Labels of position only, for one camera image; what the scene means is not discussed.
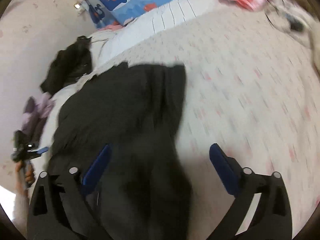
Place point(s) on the person left hand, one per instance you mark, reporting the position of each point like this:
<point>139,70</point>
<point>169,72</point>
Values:
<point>24,175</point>

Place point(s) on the black puffer jacket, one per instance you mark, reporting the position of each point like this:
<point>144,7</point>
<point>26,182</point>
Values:
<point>136,110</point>

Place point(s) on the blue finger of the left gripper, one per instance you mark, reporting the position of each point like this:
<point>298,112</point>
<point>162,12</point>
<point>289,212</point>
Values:
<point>42,150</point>

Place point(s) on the white power strip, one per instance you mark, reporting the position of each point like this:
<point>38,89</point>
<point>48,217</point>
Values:
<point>287,17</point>

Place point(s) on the purple patterned pillow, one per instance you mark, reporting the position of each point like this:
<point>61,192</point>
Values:
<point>35,115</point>

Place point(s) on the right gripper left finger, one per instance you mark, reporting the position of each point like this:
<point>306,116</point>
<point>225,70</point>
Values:
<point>58,208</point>

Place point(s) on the white wall switch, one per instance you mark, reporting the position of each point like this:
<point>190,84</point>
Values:
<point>79,8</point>

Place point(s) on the black garment pile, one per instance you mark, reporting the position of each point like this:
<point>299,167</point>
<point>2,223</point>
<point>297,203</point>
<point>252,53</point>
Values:
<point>68,66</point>

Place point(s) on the floral bed sheet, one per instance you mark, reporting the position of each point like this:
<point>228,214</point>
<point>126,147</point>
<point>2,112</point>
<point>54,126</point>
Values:
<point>250,89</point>

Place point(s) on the cream puffy garment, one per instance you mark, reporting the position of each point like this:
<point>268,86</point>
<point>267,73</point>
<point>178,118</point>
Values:
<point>315,42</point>

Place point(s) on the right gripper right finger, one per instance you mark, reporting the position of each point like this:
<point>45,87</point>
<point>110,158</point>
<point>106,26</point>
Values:
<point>261,207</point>

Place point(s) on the white sleeve forearm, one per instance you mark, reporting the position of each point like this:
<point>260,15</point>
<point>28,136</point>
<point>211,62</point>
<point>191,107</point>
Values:
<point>21,207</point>

